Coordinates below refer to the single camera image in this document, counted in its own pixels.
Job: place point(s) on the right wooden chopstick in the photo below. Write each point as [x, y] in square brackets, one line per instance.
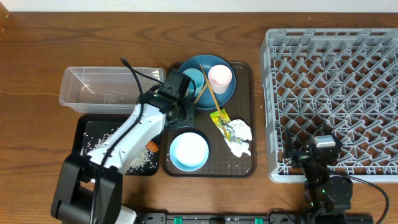
[215, 101]

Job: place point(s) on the yellow green snack wrapper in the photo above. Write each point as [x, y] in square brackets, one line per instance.
[216, 119]

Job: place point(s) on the pink cup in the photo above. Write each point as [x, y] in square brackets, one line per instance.
[220, 77]

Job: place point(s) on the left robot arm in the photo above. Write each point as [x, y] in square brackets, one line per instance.
[89, 188]

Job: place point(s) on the left wooden chopstick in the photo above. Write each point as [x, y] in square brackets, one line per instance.
[200, 93]

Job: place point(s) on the black plastic tray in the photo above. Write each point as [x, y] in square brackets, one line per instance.
[99, 123]

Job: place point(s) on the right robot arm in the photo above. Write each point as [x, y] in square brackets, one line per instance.
[330, 195]

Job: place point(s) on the light blue bowl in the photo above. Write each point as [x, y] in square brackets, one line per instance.
[189, 152]

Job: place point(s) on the grey dishwasher rack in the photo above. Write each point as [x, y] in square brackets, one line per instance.
[345, 79]

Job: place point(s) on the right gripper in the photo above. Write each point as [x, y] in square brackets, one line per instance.
[301, 157]

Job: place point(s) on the wooden chopstick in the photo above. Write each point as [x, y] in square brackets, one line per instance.
[215, 101]
[200, 93]

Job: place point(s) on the dark blue plate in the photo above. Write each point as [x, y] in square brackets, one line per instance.
[206, 102]

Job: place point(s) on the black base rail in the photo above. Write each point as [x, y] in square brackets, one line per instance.
[273, 217]

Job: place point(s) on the white tissue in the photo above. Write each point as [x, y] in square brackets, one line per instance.
[238, 137]

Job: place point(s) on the clear plastic bin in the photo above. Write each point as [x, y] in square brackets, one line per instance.
[99, 90]

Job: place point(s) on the brown serving tray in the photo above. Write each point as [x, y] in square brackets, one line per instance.
[221, 161]

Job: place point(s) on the orange carrot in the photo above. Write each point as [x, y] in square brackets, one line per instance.
[152, 146]

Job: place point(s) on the pile of white rice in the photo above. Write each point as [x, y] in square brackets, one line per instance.
[144, 164]

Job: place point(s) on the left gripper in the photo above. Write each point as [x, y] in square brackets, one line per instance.
[192, 122]

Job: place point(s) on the light blue cup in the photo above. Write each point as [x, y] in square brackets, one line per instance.
[198, 78]

